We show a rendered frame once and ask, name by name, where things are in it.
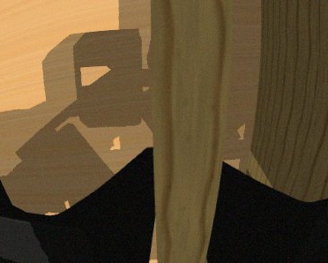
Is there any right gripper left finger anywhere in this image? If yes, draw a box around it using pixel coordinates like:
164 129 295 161
0 147 155 263

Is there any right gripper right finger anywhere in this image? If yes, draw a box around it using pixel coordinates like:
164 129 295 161
206 162 328 263

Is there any wooden maze board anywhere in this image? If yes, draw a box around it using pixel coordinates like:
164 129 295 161
151 0 328 263

